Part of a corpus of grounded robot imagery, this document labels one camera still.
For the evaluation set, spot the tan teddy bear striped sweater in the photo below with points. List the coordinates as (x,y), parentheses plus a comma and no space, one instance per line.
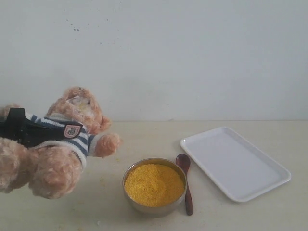
(53,168)

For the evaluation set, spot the white rectangular plastic tray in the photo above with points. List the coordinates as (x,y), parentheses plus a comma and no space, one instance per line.
(240,170)

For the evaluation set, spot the dark wooden spoon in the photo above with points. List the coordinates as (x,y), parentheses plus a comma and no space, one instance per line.
(184,162)

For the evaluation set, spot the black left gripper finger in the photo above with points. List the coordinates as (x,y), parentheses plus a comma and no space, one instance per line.
(37,133)

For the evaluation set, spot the steel bowl of yellow millet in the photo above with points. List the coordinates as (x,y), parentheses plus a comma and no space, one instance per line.
(154,186)

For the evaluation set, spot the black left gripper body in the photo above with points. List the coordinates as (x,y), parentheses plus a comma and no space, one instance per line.
(16,127)

